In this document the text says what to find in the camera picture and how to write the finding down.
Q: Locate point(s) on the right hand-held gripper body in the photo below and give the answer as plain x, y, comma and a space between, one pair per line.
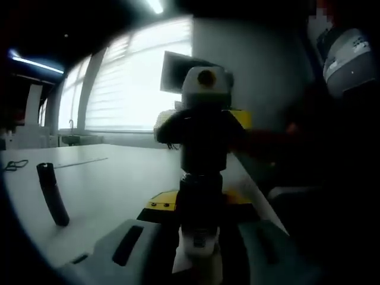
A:
207, 89

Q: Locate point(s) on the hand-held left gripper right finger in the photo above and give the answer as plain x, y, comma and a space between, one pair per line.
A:
267, 261

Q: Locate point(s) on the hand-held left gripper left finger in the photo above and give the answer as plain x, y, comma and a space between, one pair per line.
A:
130, 255

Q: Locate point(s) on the tall dark cosmetic bottle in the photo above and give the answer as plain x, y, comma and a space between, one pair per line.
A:
200, 202

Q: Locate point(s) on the white window blinds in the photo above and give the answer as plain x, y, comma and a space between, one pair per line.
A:
127, 89

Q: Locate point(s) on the white table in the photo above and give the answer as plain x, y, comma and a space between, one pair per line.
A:
118, 193

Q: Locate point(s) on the white chair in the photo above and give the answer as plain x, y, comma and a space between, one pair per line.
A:
291, 193

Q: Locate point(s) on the long ceiling light strip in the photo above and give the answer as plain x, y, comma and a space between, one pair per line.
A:
38, 63
155, 6

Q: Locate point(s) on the grey sink with faucet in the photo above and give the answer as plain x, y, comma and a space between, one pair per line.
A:
71, 139

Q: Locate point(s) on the person in black shirt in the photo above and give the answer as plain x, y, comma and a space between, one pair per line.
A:
326, 178

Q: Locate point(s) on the white chest device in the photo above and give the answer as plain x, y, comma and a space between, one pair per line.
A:
347, 65

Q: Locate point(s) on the white low cabinet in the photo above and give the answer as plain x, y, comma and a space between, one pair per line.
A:
29, 138

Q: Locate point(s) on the black wall monitor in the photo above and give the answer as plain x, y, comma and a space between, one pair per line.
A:
172, 71

